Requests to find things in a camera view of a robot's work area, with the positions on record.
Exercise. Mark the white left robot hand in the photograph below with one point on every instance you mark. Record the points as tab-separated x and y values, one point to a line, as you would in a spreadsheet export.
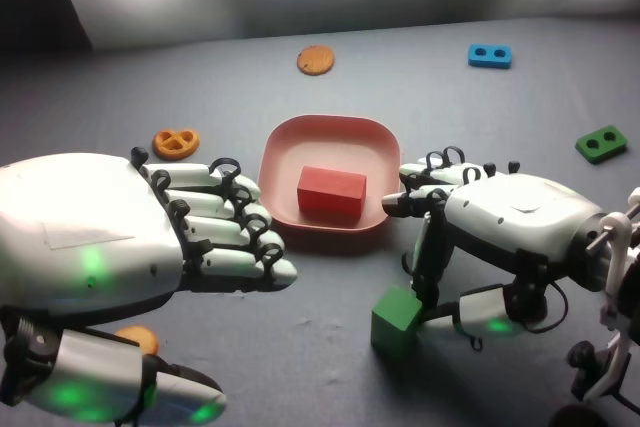
90	227

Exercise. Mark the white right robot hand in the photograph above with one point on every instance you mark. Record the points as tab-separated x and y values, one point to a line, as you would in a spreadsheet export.
520	227

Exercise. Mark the green cube block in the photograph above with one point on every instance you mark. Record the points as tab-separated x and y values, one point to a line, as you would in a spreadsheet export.
392	327

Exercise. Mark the red rectangular block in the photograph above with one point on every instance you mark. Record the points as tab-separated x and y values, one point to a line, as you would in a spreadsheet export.
330	192

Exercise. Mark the green two-hole block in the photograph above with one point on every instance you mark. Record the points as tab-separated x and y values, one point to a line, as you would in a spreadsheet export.
602	153

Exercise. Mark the blue two-hole block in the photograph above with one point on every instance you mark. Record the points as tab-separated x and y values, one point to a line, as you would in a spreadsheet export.
490	63

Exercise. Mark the pink square plate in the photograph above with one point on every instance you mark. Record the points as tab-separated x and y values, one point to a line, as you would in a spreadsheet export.
280	147

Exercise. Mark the orange pretzel toy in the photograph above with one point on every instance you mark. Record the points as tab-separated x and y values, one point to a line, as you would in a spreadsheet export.
162	147

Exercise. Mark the small tan oval cookie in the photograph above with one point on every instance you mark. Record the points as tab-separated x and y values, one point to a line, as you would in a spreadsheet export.
140	337

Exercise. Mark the grey table cloth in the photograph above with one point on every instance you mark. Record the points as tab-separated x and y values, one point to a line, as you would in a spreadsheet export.
100	97

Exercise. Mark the dark brown round cookie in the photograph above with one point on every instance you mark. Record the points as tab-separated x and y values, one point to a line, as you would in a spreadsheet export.
577	418

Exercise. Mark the flat round orange cookie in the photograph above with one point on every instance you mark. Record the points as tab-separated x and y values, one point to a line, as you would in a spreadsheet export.
315	60

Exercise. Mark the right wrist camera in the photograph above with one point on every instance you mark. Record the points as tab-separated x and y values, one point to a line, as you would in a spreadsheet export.
582	362

